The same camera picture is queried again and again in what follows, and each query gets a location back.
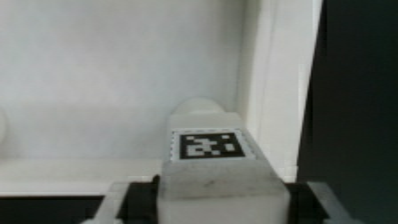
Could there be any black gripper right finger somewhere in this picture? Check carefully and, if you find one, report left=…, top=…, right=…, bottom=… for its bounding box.
left=286, top=182, right=364, bottom=224

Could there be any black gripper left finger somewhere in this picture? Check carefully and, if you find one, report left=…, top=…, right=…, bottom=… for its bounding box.
left=82, top=174, right=162, bottom=224

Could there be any white table leg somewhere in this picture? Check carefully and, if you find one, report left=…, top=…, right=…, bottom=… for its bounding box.
left=156, top=98, right=290, bottom=224

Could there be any white square tabletop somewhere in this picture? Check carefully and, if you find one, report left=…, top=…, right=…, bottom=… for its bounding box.
left=0, top=0, right=325, bottom=197

